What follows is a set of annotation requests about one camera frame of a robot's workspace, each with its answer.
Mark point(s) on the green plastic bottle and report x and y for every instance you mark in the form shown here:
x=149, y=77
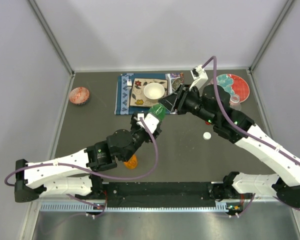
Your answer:
x=159, y=111

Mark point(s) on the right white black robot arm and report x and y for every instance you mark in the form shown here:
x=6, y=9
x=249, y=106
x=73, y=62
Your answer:
x=213, y=106

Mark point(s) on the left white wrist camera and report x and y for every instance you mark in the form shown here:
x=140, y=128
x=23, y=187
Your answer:
x=150, y=121

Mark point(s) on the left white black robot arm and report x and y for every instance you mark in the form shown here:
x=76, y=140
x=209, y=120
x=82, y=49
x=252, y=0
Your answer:
x=79, y=172

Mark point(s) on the small red patterned bowl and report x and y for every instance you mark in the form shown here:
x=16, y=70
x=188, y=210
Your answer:
x=79, y=96

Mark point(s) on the orange plastic bottle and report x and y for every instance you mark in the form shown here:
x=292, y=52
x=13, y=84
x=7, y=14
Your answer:
x=132, y=163

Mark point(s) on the white ceramic bowl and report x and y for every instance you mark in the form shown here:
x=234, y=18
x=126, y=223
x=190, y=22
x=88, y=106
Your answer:
x=154, y=91

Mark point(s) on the square floral plate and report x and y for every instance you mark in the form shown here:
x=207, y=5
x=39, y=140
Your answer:
x=137, y=97

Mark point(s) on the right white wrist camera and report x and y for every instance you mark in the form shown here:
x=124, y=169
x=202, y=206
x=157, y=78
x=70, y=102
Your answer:
x=199, y=76

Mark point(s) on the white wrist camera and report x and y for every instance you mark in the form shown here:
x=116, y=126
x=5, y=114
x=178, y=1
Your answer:
x=199, y=76
x=150, y=121

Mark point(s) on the blue patterned placemat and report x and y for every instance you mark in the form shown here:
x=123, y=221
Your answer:
x=123, y=93

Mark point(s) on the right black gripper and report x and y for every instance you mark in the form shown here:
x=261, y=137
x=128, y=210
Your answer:
x=184, y=92

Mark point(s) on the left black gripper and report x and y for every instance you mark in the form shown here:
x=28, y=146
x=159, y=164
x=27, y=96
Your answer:
x=134, y=122

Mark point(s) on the red teal round plate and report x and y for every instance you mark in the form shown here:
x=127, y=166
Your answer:
x=234, y=85

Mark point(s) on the white bottle cap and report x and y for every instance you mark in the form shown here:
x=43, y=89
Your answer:
x=207, y=135

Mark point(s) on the square clear juice bottle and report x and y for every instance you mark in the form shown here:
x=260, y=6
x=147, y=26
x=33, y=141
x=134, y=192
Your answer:
x=234, y=102

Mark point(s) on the silver fork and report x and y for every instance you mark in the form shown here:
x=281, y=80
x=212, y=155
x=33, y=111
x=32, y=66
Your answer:
x=129, y=83

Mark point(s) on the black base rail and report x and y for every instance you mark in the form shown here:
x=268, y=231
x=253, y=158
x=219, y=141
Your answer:
x=153, y=197

